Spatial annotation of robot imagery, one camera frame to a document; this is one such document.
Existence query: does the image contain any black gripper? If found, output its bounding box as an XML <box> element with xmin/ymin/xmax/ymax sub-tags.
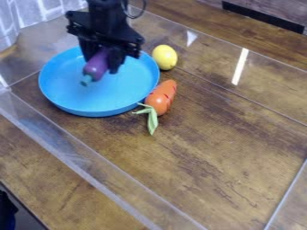
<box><xmin>65</xmin><ymin>0</ymin><xmax>145</xmax><ymax>74</ymax></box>

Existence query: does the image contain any purple toy eggplant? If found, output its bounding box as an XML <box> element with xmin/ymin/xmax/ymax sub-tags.
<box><xmin>80</xmin><ymin>49</ymin><xmax>109</xmax><ymax>86</ymax></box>

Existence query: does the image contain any blue round tray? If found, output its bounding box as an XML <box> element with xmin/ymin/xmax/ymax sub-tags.
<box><xmin>38</xmin><ymin>47</ymin><xmax>158</xmax><ymax>117</ymax></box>

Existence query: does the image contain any yellow toy lemon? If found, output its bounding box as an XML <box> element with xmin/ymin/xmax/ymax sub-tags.
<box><xmin>152</xmin><ymin>45</ymin><xmax>177</xmax><ymax>70</ymax></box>

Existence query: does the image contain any orange toy carrot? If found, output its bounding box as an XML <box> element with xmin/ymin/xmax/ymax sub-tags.
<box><xmin>134</xmin><ymin>79</ymin><xmax>177</xmax><ymax>135</ymax></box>

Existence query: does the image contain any dark baseboard strip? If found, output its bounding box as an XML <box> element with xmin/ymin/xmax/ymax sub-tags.
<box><xmin>221</xmin><ymin>1</ymin><xmax>304</xmax><ymax>34</ymax></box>

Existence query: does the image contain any black cable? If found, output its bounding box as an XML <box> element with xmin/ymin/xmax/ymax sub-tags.
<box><xmin>118</xmin><ymin>0</ymin><xmax>148</xmax><ymax>20</ymax></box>

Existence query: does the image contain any clear acrylic enclosure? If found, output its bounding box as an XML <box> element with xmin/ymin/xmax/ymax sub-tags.
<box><xmin>0</xmin><ymin>0</ymin><xmax>307</xmax><ymax>230</ymax></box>

